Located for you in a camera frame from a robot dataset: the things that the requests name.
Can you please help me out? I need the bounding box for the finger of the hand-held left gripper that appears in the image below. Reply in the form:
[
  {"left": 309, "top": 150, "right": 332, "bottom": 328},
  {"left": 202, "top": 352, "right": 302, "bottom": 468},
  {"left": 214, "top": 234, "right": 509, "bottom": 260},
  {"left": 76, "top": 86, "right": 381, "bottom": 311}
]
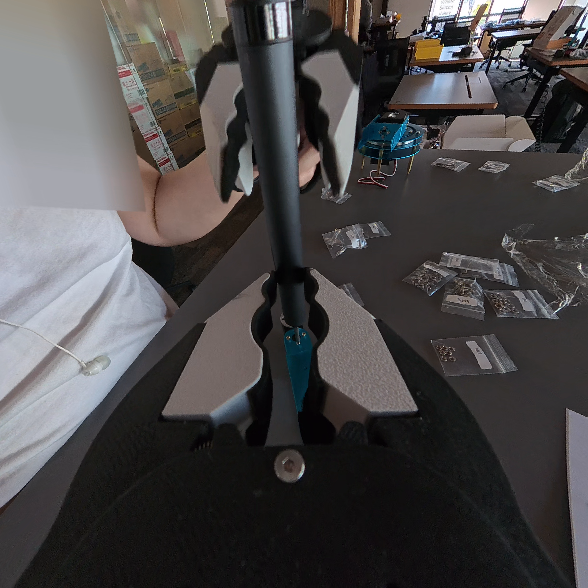
[
  {"left": 298, "top": 47, "right": 362, "bottom": 199},
  {"left": 198, "top": 61, "right": 257, "bottom": 204}
]

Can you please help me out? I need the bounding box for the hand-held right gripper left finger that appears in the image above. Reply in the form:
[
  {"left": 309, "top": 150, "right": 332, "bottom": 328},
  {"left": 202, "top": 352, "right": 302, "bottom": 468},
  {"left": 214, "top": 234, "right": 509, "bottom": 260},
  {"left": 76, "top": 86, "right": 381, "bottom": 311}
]
[{"left": 162, "top": 271, "right": 276, "bottom": 435}]

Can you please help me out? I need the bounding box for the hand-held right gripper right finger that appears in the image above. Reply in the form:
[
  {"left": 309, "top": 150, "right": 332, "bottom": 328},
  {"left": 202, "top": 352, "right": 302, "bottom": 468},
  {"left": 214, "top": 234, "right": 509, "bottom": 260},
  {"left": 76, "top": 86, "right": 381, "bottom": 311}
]
[{"left": 309, "top": 268, "right": 419, "bottom": 430}]

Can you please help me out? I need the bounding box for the black electric screwdriver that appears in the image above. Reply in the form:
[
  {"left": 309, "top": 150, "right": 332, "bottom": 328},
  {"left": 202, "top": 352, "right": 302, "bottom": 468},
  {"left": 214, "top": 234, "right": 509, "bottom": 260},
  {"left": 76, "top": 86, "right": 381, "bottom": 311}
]
[{"left": 228, "top": 0, "right": 319, "bottom": 346}]

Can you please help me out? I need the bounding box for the blue servo bracket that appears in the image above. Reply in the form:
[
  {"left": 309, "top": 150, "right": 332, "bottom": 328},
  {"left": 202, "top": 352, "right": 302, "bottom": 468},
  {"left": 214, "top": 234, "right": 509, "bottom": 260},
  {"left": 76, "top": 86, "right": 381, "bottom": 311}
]
[{"left": 280, "top": 315, "right": 313, "bottom": 412}]

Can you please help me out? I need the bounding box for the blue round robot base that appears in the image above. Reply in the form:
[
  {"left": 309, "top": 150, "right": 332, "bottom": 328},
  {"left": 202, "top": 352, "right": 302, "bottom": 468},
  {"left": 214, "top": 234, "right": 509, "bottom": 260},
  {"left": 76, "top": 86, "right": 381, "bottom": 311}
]
[{"left": 357, "top": 110, "right": 426, "bottom": 178}]

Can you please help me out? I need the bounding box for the person's left forearm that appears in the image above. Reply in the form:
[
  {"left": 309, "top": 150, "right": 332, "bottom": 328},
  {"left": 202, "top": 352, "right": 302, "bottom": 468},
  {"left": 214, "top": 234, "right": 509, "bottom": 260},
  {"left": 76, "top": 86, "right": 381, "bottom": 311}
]
[{"left": 131, "top": 152, "right": 249, "bottom": 247}]

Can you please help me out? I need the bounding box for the dark grey desk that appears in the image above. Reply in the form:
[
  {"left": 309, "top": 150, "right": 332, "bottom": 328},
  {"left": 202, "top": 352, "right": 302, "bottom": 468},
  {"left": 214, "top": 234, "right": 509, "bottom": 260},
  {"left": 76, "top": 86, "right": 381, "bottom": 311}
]
[{"left": 0, "top": 148, "right": 588, "bottom": 588}]

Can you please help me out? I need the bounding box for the person's left hand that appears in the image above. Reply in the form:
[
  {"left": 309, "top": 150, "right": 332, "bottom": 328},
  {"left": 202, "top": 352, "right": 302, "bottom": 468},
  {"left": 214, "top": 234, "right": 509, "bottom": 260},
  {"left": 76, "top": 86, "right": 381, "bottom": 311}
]
[{"left": 296, "top": 132, "right": 322, "bottom": 187}]

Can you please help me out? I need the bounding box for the wooden pillar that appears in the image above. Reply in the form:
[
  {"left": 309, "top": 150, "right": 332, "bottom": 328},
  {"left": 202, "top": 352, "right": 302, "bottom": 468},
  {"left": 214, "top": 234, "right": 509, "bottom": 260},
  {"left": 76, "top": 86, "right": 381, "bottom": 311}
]
[{"left": 342, "top": 0, "right": 363, "bottom": 36}]

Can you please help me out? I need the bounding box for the black office chair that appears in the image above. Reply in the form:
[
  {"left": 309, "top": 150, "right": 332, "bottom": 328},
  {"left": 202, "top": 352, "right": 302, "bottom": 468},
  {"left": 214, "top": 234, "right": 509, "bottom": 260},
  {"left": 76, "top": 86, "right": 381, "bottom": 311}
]
[{"left": 367, "top": 37, "right": 410, "bottom": 116}]

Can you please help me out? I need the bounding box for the stack of cardboard boxes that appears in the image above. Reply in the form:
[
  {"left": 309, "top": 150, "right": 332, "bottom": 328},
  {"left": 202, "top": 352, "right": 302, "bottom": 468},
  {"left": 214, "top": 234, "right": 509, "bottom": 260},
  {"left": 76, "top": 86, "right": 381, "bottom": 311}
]
[{"left": 117, "top": 30, "right": 207, "bottom": 173}]

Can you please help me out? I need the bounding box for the office table with slot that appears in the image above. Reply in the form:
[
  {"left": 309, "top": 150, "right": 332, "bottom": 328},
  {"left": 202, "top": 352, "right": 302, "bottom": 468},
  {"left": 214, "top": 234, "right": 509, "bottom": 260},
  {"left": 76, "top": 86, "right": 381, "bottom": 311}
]
[{"left": 388, "top": 71, "right": 499, "bottom": 111}]

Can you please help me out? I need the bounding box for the yellow storage bin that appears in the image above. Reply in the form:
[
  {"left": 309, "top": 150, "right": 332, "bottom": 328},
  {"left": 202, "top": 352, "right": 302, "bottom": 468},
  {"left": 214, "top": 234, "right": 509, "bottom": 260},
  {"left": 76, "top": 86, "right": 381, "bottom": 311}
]
[{"left": 410, "top": 39, "right": 444, "bottom": 61}]

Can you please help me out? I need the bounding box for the zip bag of metal hardware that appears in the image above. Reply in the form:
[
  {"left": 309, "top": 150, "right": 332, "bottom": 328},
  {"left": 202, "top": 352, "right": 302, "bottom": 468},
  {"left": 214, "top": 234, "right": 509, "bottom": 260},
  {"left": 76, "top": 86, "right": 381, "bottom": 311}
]
[
  {"left": 484, "top": 289, "right": 559, "bottom": 319},
  {"left": 403, "top": 260, "right": 458, "bottom": 297}
]

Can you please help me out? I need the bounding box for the white open cardboard box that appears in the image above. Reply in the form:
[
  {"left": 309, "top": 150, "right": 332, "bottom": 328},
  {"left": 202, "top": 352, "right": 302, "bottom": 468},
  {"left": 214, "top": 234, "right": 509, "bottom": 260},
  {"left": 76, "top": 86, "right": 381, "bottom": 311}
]
[{"left": 443, "top": 115, "right": 537, "bottom": 153}]

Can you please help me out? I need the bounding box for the person in white shirt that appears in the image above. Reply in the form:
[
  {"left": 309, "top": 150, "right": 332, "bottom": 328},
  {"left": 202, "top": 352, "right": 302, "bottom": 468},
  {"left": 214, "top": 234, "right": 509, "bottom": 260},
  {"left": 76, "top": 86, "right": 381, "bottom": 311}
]
[{"left": 0, "top": 207, "right": 169, "bottom": 507}]

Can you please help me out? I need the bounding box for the crumpled clear plastic wrap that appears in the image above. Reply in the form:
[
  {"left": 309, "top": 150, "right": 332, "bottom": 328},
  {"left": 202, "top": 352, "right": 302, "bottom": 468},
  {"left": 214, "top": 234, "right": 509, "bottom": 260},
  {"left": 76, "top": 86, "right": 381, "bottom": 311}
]
[{"left": 502, "top": 149, "right": 588, "bottom": 314}]

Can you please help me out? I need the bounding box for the long wooden office table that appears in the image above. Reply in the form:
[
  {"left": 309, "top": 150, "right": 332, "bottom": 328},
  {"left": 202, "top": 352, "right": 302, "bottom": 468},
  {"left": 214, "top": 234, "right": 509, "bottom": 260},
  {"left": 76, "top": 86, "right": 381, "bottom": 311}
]
[{"left": 521, "top": 43, "right": 588, "bottom": 154}]

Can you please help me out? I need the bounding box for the assembly instruction booklet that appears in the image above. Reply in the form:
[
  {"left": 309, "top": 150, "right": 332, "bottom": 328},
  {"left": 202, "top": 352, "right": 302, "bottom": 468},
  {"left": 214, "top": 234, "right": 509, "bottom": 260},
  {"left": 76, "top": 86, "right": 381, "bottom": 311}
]
[{"left": 566, "top": 408, "right": 588, "bottom": 585}]

